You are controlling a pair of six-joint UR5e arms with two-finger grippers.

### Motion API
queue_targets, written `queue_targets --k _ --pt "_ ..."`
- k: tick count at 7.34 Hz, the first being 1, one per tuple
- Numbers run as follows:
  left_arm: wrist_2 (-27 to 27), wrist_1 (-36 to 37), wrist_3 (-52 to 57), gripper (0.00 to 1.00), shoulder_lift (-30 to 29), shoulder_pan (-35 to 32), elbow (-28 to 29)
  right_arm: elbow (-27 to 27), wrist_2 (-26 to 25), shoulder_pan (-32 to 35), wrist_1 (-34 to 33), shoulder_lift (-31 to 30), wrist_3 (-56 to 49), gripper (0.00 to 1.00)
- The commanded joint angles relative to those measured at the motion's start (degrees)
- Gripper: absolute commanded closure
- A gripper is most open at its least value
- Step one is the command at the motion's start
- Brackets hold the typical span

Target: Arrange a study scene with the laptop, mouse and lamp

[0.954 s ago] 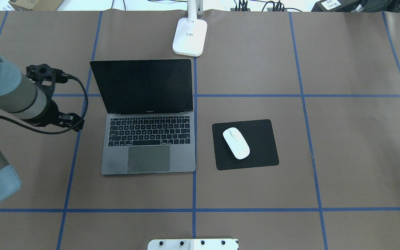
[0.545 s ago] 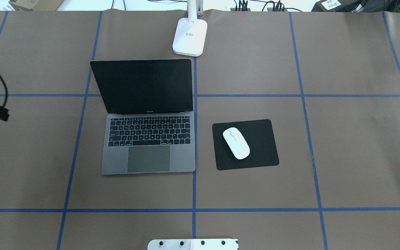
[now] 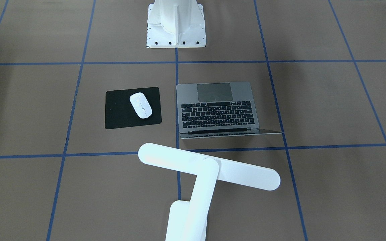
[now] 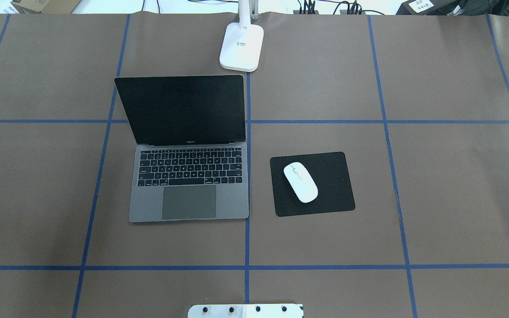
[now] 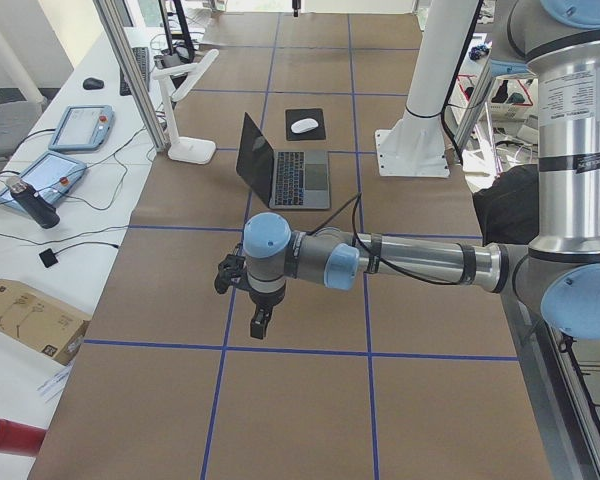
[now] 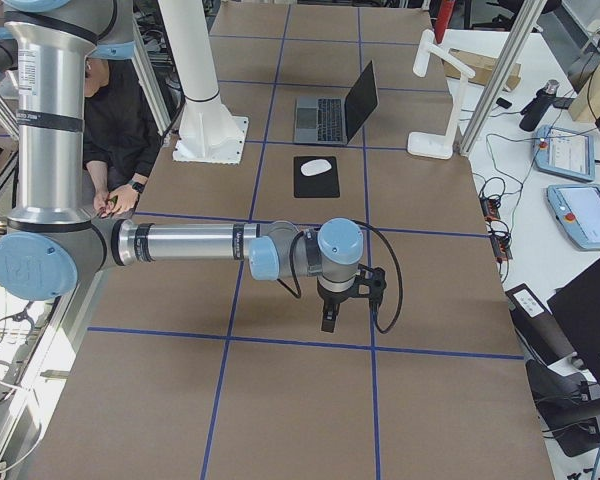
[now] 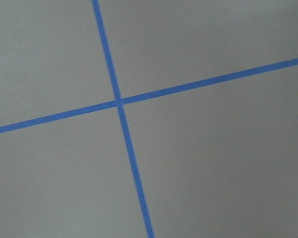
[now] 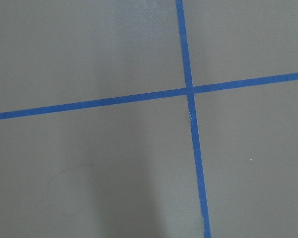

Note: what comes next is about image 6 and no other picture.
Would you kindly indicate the white desk lamp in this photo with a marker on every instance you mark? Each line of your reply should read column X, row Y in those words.
column 429, row 138

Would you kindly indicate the blue teach pendant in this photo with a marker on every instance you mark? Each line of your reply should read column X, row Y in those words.
column 564, row 153
column 577, row 210

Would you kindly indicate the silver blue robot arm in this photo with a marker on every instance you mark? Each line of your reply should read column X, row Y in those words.
column 53, row 243

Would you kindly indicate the near blue teach pendant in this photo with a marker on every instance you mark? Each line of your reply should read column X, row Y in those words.
column 577, row 210

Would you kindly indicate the aluminium frame post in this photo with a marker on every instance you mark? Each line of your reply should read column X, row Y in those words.
column 521, row 29

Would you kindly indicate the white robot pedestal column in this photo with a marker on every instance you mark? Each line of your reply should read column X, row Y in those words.
column 208, row 132

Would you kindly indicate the red cylinder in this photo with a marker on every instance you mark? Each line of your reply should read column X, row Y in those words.
column 443, row 18

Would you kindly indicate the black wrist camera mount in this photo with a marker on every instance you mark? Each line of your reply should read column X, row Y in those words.
column 370, row 284

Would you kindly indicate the black water bottle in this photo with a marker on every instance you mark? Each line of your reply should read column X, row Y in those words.
column 535, row 110

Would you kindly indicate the black orange power strip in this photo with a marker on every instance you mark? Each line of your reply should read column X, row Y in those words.
column 498, row 231

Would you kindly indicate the grey laptop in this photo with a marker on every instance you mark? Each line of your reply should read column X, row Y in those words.
column 335, row 121

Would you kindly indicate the far blue teach pendant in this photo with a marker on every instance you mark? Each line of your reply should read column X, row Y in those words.
column 564, row 153

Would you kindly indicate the brown cardboard box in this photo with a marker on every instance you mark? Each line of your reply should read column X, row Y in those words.
column 483, row 67

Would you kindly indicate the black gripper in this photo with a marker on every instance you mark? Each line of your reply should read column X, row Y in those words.
column 331, row 299

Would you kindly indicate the black cloth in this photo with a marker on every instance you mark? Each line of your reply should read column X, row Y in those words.
column 321, row 186

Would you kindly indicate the person in black hoodie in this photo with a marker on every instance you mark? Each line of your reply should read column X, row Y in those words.
column 121, row 142

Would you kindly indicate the black monitor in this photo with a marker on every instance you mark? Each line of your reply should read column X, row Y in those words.
column 576, row 308

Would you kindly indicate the white computer mouse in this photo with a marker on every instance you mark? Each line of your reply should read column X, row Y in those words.
column 315, row 167

